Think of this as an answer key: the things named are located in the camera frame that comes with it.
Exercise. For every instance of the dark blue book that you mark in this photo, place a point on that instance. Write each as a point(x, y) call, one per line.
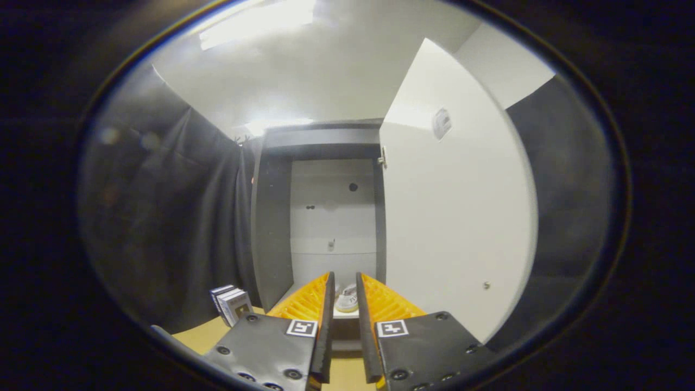
point(219, 293)

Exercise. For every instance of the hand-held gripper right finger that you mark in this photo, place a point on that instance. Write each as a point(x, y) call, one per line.
point(369, 347)

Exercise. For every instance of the grey shoe cabinet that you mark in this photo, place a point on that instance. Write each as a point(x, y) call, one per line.
point(271, 228)

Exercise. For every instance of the metal door hinge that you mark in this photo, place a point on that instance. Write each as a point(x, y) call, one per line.
point(383, 158)

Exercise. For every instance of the white shoe cabinet door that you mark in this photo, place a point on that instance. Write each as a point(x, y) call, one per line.
point(456, 217)

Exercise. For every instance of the white shoe with striped sides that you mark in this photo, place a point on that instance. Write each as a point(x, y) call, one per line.
point(348, 301)

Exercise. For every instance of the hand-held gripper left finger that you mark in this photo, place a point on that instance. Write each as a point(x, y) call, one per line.
point(327, 347)

